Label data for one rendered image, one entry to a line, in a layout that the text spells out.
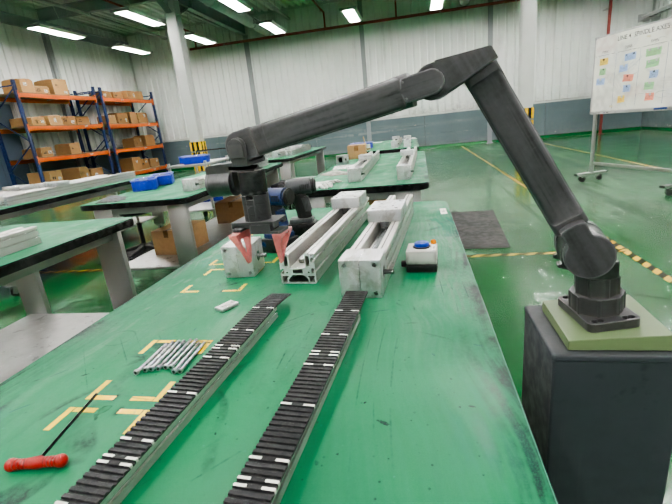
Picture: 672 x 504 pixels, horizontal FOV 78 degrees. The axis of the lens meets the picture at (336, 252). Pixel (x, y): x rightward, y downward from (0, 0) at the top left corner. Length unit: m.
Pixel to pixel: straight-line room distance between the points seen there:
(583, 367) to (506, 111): 0.44
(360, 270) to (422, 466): 0.52
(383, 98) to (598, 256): 0.44
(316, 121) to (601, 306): 0.59
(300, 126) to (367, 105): 0.13
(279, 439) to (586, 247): 0.56
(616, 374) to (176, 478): 0.68
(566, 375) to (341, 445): 0.41
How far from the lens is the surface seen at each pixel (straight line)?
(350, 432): 0.62
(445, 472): 0.57
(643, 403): 0.90
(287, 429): 0.58
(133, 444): 0.65
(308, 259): 1.13
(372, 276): 0.98
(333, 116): 0.79
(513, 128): 0.76
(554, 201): 0.79
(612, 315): 0.86
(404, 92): 0.74
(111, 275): 2.81
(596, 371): 0.84
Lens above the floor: 1.18
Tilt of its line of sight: 17 degrees down
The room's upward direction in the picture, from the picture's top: 6 degrees counter-clockwise
